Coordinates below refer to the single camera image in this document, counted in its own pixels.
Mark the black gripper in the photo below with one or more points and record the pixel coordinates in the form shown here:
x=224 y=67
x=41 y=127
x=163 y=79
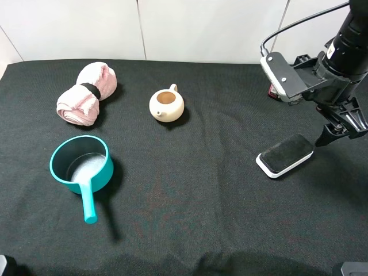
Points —
x=333 y=90

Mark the black and white eraser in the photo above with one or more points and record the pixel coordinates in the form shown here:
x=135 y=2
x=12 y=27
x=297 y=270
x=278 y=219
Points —
x=284 y=156

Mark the cream ceramic teapot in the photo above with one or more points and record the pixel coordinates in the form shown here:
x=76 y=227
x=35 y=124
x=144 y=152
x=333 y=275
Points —
x=167 y=105

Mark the grey block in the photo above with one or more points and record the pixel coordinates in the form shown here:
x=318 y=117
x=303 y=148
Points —
x=3 y=265
x=354 y=269

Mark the rolled pink towel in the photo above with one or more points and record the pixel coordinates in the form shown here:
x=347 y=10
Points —
x=79 y=106

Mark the dark green table cloth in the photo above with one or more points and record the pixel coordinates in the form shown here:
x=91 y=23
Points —
x=186 y=197

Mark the grey block bottom right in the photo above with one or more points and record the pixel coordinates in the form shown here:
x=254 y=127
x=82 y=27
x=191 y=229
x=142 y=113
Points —
x=354 y=269

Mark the small black pink box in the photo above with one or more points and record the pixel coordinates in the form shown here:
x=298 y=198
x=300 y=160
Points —
x=272 y=93

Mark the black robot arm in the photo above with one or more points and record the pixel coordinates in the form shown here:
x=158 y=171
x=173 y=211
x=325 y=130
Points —
x=352 y=35

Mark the teal saucepan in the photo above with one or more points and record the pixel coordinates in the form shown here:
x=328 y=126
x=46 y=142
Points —
x=84 y=165

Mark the grey block bottom left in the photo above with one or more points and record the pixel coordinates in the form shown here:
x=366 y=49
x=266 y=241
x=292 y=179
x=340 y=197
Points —
x=3 y=265

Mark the black band on towel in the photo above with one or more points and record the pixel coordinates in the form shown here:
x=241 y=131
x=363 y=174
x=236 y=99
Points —
x=93 y=89

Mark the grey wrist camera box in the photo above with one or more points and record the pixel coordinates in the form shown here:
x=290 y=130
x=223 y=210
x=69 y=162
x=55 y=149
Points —
x=285 y=81

